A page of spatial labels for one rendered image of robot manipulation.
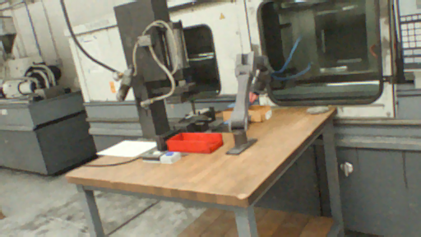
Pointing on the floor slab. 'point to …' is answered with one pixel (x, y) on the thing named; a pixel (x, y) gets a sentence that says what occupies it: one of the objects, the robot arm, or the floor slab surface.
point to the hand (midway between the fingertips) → (251, 102)
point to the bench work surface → (225, 181)
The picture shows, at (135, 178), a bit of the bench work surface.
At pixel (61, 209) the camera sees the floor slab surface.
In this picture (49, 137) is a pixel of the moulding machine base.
